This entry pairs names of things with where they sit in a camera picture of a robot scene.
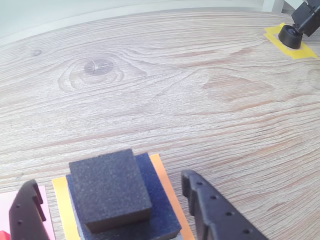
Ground yellow tape piece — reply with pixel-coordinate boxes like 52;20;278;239
263;22;320;60

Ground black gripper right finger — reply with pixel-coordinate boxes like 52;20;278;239
180;169;270;240

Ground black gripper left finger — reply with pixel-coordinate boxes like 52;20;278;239
8;178;51;240

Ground medium black square block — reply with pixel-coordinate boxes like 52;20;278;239
65;152;183;240

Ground black camera stand foot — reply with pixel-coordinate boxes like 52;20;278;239
277;0;320;50

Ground small dark grey cube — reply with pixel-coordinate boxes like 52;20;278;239
68;148;153;234

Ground orange paper sheet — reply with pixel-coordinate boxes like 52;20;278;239
51;153;196;240

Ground pink paper sheet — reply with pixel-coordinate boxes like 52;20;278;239
0;184;56;240

